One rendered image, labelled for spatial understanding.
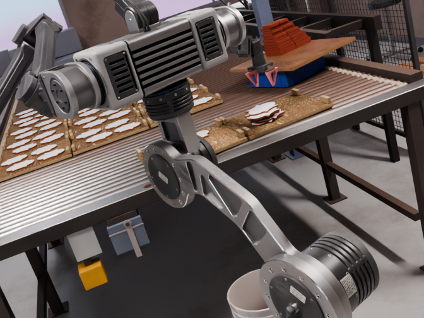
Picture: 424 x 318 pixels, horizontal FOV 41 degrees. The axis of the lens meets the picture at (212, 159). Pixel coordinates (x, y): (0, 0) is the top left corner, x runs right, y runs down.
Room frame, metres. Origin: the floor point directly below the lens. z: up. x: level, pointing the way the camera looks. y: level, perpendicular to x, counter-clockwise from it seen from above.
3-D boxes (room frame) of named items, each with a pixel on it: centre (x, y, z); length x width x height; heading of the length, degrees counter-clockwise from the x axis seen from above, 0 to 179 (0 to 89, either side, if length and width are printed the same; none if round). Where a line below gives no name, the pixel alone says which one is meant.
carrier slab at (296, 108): (2.42, -0.32, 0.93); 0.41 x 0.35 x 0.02; 106
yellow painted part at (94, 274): (1.98, 0.58, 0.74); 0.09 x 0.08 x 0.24; 100
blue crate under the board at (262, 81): (3.04, -0.53, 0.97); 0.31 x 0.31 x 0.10; 33
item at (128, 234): (2.02, 0.40, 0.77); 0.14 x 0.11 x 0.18; 100
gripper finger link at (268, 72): (2.39, -0.34, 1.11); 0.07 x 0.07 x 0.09; 39
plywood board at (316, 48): (3.08, -0.58, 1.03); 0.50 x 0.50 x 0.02; 33
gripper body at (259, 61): (2.42, -0.32, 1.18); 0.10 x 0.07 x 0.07; 39
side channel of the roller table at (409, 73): (4.31, -0.58, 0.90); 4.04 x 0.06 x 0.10; 10
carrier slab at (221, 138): (2.32, 0.08, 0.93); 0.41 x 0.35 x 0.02; 104
